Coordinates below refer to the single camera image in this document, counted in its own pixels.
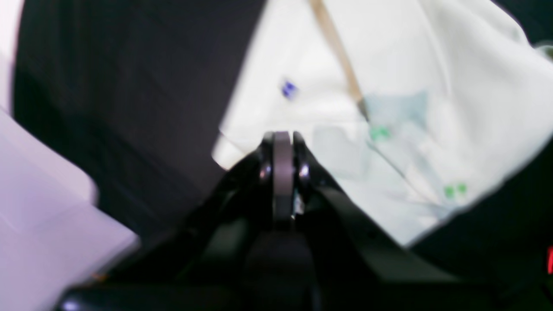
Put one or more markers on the black table cloth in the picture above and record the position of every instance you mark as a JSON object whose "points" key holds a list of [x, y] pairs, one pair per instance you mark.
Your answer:
{"points": [[134, 93]]}

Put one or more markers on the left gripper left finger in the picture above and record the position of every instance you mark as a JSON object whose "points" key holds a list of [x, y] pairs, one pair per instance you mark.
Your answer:
{"points": [[200, 267]]}

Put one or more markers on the red black bracket right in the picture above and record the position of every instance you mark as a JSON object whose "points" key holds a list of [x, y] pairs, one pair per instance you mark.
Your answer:
{"points": [[549, 260]]}

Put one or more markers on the light green T-shirt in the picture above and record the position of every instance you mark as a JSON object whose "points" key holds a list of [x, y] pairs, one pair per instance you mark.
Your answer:
{"points": [[419, 108]]}

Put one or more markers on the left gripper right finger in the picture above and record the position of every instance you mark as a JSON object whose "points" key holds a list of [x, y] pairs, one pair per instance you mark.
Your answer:
{"points": [[464, 265]]}

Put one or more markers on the white bin left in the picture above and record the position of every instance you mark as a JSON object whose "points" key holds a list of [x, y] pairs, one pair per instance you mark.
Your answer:
{"points": [[52, 235]]}

